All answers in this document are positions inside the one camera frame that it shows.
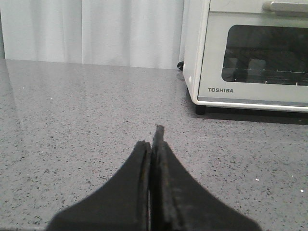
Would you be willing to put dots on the glass oven door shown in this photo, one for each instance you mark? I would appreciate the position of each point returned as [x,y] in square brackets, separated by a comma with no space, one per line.
[252,60]

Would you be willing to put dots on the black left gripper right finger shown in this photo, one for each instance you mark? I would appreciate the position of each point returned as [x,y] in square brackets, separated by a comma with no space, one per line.
[180,203]

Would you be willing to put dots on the white curtain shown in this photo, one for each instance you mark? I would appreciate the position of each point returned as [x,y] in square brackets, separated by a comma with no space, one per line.
[136,33]

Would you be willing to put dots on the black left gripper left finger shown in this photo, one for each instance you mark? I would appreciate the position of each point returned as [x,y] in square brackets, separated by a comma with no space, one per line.
[121,204]

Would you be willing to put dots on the white Toshiba toaster oven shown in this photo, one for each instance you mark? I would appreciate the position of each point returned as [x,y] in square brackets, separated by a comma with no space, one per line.
[195,60]

